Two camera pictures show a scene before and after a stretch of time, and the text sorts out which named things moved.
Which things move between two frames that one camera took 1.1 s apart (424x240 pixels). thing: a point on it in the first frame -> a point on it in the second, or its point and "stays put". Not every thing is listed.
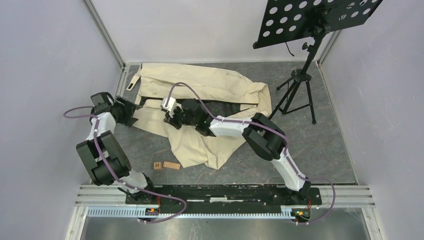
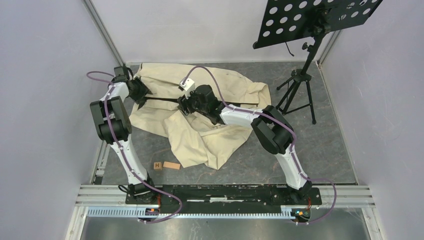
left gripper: [129, 108] -> [143, 91]
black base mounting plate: [222, 199] stays put
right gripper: [173, 121] -> [183, 102]
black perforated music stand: [285, 20] stays put
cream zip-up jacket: [167, 81] stays put
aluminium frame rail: [103, 31] stays put
